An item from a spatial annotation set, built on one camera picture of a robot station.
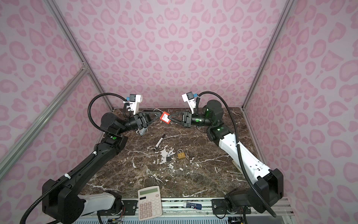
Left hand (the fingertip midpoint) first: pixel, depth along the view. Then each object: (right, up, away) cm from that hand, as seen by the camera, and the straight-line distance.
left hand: (160, 114), depth 58 cm
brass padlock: (+8, -25, +35) cm, 43 cm away
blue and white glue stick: (+12, -47, +15) cm, 50 cm away
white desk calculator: (-9, -46, +16) cm, 50 cm away
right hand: (+4, -2, +1) cm, 5 cm away
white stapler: (-21, -11, +43) cm, 49 cm away
